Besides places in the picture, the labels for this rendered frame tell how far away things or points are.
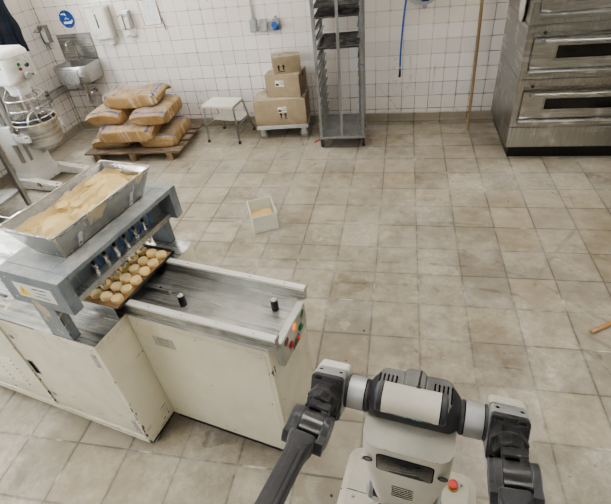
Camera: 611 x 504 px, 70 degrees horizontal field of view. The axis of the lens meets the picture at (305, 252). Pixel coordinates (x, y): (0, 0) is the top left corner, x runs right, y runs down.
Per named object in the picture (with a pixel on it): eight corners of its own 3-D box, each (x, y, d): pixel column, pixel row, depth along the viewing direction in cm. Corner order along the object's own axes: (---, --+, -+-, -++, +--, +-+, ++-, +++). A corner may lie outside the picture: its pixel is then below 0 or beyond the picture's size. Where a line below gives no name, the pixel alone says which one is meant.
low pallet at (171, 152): (87, 162, 525) (84, 153, 518) (119, 134, 587) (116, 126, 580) (182, 160, 505) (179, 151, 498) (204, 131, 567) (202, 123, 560)
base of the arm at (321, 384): (340, 418, 119) (344, 377, 117) (332, 434, 112) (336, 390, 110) (310, 411, 122) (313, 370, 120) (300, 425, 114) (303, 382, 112)
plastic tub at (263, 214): (280, 228, 378) (277, 212, 368) (255, 234, 374) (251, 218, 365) (272, 210, 401) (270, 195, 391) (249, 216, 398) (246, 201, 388)
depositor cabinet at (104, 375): (-10, 387, 273) (-99, 287, 221) (76, 307, 323) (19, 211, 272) (157, 452, 228) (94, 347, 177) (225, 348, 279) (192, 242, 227)
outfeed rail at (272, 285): (-14, 232, 256) (-20, 222, 251) (-9, 229, 258) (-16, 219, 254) (306, 300, 186) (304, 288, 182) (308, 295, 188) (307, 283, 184)
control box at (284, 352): (277, 364, 178) (273, 342, 170) (300, 322, 195) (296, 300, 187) (286, 367, 177) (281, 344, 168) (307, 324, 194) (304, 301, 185)
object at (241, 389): (176, 420, 242) (118, 305, 187) (209, 371, 266) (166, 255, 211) (293, 462, 217) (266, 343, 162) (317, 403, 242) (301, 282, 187)
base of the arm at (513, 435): (491, 410, 106) (483, 455, 108) (493, 427, 98) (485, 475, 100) (531, 419, 103) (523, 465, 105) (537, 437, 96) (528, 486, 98)
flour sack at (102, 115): (120, 128, 497) (114, 113, 487) (87, 128, 505) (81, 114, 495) (148, 104, 552) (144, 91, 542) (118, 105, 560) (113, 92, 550)
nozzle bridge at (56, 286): (34, 329, 188) (-8, 269, 167) (142, 232, 239) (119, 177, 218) (93, 347, 176) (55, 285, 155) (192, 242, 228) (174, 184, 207)
